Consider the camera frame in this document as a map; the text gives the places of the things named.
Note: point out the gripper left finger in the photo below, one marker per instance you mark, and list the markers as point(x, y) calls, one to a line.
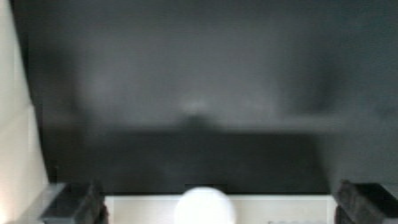
point(76, 207)

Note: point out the white front drawer box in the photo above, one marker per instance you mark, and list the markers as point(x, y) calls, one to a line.
point(202, 206)

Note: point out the white drawer cabinet frame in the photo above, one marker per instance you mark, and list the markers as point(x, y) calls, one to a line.
point(23, 179)

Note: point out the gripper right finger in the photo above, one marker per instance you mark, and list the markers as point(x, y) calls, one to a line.
point(366, 203)

